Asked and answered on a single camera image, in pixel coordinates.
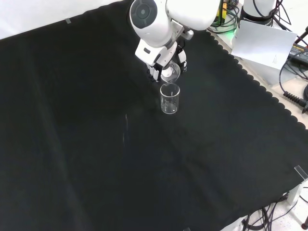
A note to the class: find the clear glass beaker with graduations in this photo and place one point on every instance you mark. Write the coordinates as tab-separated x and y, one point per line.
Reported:
170	109

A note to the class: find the black tripod leg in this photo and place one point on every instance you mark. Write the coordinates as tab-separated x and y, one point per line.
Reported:
303	33

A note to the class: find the small grey tape strip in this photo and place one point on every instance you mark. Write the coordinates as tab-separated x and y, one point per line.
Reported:
68	21

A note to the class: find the white table bracket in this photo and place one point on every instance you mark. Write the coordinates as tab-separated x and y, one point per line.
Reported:
294	195

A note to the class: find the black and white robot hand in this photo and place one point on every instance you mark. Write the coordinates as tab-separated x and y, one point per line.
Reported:
154	54

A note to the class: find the black scalloped bench cloth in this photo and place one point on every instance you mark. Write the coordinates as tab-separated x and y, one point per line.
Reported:
96	144

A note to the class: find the clear glass beaker with spout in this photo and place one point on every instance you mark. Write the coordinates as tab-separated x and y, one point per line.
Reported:
172	72

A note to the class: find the grey box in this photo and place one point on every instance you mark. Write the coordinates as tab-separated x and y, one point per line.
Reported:
269	74

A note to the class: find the yellow stop button box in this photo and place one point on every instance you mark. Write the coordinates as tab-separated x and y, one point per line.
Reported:
224	12

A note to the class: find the black power adapter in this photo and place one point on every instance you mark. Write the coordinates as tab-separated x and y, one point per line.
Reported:
298	51

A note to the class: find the pale board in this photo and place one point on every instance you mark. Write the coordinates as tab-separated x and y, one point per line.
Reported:
262	43

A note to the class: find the clear tape strip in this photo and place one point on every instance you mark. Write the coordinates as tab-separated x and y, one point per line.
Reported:
301	172

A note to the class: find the tripod foot with red tip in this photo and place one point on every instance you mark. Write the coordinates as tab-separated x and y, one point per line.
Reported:
304	225

